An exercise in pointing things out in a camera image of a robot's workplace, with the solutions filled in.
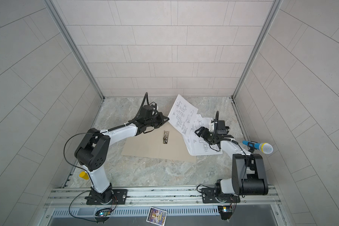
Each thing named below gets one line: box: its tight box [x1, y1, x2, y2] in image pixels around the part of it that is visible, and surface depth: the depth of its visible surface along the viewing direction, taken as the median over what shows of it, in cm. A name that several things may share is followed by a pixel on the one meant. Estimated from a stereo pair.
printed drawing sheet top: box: [168, 94, 199, 137], surface depth 101 cm
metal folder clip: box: [162, 130, 170, 145], surface depth 96 cm
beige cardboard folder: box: [121, 121, 197, 163], surface depth 92 cm
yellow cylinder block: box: [79, 171, 90, 181], surface depth 75 cm
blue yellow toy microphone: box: [242, 140, 274, 154], surface depth 64 cm
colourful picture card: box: [145, 206, 168, 226], surface depth 66 cm
